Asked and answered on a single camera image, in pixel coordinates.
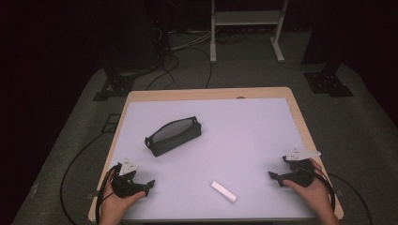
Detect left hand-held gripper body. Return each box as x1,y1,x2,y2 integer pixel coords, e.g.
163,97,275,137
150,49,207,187
111,157,148,199

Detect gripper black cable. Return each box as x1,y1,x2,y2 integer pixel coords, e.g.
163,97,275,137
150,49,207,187
94,163,122,225
308,166,337,214

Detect white eraser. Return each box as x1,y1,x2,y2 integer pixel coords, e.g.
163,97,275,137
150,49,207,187
209,180,238,203

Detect person's left hand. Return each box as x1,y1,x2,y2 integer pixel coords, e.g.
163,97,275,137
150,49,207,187
99,173,147,225

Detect black pencil case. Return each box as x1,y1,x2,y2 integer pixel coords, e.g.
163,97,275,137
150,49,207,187
144,115,203,158

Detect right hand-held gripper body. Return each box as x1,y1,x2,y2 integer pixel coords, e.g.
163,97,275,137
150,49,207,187
280,148,322,188

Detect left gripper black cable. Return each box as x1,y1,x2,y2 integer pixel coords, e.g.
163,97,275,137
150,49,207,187
94,163,122,225

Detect black stand base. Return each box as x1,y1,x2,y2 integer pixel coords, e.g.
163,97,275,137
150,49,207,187
92,59,158,102
303,62,355,98

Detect white metal stand frame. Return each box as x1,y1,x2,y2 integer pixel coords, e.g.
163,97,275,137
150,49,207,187
209,0,289,64

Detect person's right hand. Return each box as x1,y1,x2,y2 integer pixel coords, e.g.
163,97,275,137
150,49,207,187
283,157,335,218

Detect black floor cable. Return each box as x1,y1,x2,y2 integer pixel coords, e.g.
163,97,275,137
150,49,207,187
145,46,214,91
59,131,111,225
327,172,374,225

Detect white table sheet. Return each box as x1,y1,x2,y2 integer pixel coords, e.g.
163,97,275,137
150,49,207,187
104,97,315,221

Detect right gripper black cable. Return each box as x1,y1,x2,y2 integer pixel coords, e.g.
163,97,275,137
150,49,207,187
308,166,337,214

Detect white floor cables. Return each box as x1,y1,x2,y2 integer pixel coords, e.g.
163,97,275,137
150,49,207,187
168,28,214,52

